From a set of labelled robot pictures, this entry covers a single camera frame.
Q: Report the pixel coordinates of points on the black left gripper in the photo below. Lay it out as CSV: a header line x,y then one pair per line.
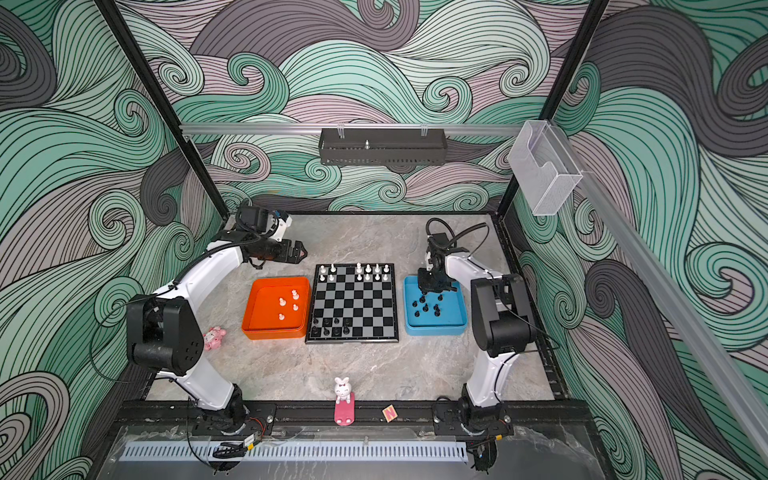
x,y
296,257

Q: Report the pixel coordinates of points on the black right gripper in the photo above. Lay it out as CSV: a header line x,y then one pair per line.
x,y
424,286

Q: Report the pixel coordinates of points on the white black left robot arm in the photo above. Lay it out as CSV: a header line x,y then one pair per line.
x,y
162,332

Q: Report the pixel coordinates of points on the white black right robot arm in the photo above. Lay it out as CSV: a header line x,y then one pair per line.
x,y
500,317

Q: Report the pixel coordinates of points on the black white chess board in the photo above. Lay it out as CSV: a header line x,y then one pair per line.
x,y
353,303

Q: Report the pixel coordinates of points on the blue plastic tray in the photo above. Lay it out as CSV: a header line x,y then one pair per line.
x,y
434,314

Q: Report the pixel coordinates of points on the orange plastic tray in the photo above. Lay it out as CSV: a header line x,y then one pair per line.
x,y
277,308

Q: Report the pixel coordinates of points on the pink white plush toy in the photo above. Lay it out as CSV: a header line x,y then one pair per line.
x,y
213,338

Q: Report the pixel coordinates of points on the small orange letter block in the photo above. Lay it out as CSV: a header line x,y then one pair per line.
x,y
389,413

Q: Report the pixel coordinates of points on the white rabbit figurine pink stand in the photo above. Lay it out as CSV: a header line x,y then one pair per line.
x,y
344,412

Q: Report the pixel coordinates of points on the black perforated wall shelf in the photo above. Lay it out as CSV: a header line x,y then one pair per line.
x,y
373,147

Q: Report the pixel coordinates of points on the clear acrylic wall holder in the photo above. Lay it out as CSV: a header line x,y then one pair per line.
x,y
544,163

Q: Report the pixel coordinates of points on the silver aluminium rail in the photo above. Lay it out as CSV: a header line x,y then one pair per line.
x,y
274,128

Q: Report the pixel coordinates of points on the white slotted cable duct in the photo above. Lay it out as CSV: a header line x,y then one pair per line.
x,y
301,451

